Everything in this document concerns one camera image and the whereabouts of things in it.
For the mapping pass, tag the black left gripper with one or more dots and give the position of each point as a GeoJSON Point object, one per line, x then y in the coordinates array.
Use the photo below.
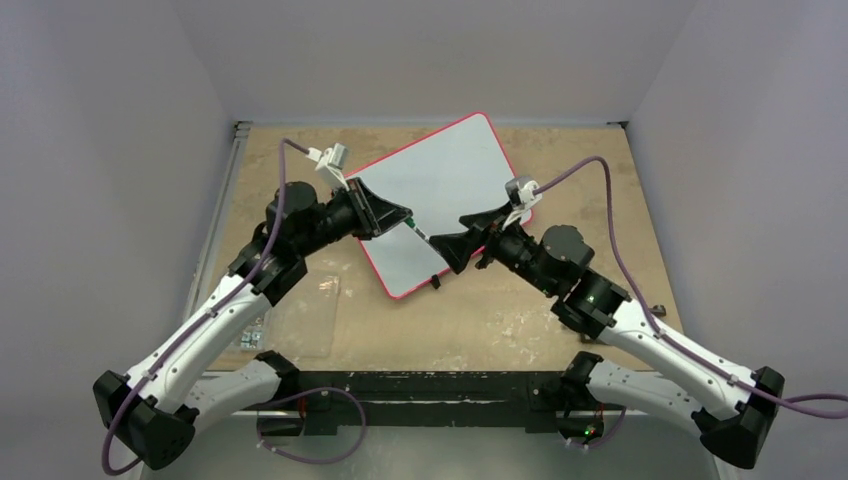
{"type": "Point", "coordinates": [376, 214]}

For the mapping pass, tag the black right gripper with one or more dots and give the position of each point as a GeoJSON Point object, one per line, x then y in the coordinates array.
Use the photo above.
{"type": "Point", "coordinates": [488, 238]}

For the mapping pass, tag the white whiteboard marker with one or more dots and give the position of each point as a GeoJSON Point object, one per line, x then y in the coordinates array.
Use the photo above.
{"type": "Point", "coordinates": [421, 234]}

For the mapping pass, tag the pink framed whiteboard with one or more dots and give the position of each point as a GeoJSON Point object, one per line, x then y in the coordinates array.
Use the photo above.
{"type": "Point", "coordinates": [458, 169]}

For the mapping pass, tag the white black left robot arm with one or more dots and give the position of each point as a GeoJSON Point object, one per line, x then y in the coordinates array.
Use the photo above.
{"type": "Point", "coordinates": [153, 411]}

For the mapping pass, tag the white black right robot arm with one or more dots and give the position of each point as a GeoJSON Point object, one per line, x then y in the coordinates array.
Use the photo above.
{"type": "Point", "coordinates": [730, 407]}

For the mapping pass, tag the clear plastic screw box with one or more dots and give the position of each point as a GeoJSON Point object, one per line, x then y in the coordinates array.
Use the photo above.
{"type": "Point", "coordinates": [302, 324]}

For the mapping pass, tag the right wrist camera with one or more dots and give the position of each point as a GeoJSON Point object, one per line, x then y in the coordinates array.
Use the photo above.
{"type": "Point", "coordinates": [523, 194]}

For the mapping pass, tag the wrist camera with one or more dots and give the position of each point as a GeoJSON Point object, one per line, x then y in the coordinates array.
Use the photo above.
{"type": "Point", "coordinates": [523, 194]}
{"type": "Point", "coordinates": [330, 164]}

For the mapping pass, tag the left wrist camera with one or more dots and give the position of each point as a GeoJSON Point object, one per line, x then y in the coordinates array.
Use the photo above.
{"type": "Point", "coordinates": [330, 164]}

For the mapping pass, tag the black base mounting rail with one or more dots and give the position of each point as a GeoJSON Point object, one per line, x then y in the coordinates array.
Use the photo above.
{"type": "Point", "coordinates": [533, 401]}

